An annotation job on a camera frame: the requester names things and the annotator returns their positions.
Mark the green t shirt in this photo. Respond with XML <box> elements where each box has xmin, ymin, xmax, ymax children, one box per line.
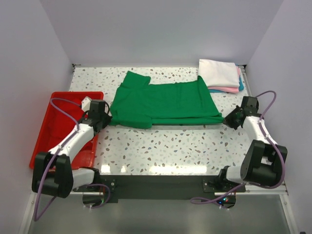
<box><xmin>110</xmin><ymin>71</ymin><xmax>223</xmax><ymax>129</ymax></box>

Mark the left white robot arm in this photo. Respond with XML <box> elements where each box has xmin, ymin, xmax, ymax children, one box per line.
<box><xmin>32</xmin><ymin>97</ymin><xmax>112</xmax><ymax>198</ymax></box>

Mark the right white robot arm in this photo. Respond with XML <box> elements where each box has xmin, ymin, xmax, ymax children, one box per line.
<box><xmin>214</xmin><ymin>96</ymin><xmax>288</xmax><ymax>192</ymax></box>

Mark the folded teal t shirt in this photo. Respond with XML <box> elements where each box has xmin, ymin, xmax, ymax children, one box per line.
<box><xmin>209</xmin><ymin>73</ymin><xmax>245</xmax><ymax>94</ymax></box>

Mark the folded pink t shirt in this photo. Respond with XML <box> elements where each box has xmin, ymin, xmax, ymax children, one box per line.
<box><xmin>208</xmin><ymin>65</ymin><xmax>242</xmax><ymax>94</ymax></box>

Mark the red plastic bin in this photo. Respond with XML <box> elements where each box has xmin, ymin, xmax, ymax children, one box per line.
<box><xmin>29</xmin><ymin>91</ymin><xmax>104</xmax><ymax>170</ymax></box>

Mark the folded white t shirt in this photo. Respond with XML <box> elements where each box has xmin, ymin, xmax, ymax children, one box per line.
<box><xmin>198</xmin><ymin>59</ymin><xmax>239</xmax><ymax>88</ymax></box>

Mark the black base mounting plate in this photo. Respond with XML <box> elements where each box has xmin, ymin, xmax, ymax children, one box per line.
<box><xmin>79</xmin><ymin>175</ymin><xmax>238</xmax><ymax>203</ymax></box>

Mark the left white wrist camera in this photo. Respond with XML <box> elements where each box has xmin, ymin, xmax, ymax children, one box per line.
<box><xmin>81</xmin><ymin>97</ymin><xmax>92</xmax><ymax>112</ymax></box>

